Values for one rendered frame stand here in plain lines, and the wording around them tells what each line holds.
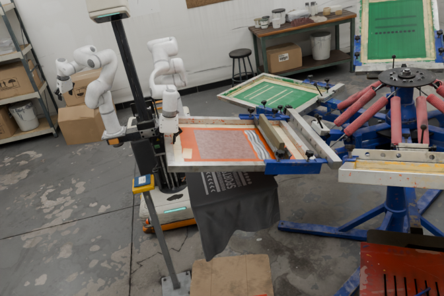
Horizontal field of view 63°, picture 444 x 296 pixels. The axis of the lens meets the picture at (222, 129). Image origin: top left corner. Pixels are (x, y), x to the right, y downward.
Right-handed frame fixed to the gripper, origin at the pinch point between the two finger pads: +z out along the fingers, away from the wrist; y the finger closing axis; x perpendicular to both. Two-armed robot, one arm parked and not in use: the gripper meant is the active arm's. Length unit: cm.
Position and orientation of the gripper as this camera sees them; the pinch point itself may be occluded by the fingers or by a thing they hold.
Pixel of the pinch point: (168, 140)
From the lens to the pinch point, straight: 199.1
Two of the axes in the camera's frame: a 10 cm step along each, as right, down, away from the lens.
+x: 1.9, 4.4, -8.8
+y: -9.8, -0.1, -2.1
